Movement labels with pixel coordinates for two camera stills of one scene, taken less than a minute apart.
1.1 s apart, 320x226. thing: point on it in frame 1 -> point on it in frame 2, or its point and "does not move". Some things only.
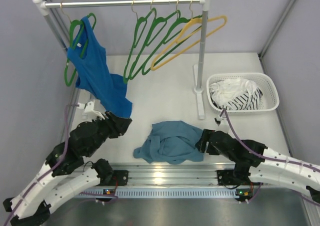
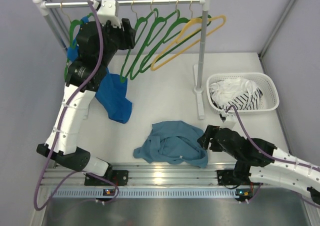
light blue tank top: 172,142 does not move
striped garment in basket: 249,101 does not move
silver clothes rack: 199,71 does not move
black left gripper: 121,123 -> 124,35
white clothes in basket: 222,92 does not move
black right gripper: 201,144 -> 204,139
